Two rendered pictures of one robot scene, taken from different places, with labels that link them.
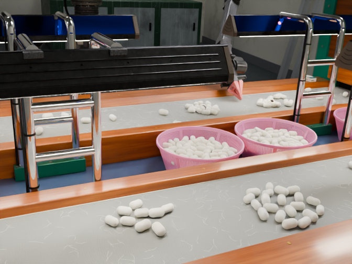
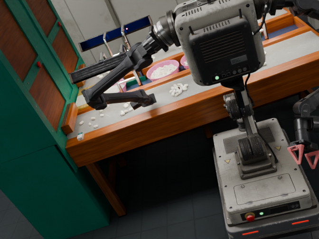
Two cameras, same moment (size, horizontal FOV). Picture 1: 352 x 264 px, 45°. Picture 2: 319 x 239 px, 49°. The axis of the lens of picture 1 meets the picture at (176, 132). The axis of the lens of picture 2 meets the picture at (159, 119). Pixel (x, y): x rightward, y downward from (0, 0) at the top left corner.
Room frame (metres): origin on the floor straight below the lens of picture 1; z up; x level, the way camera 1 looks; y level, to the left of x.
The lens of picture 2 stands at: (3.46, 0.96, 1.94)
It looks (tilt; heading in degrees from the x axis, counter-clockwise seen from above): 32 degrees down; 215
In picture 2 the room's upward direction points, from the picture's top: 24 degrees counter-clockwise
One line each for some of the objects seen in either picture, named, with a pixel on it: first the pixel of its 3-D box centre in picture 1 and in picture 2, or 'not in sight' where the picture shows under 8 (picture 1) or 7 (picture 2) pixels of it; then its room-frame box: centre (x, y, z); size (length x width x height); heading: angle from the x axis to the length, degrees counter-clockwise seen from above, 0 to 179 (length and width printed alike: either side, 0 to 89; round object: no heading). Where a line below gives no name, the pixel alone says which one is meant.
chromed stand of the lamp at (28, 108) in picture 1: (71, 143); not in sight; (0.84, 0.22, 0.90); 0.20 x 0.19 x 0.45; 116
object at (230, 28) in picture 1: (297, 24); (112, 62); (1.69, -0.45, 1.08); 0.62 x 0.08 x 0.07; 116
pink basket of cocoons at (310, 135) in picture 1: (273, 144); (164, 74); (1.32, -0.33, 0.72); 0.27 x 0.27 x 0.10
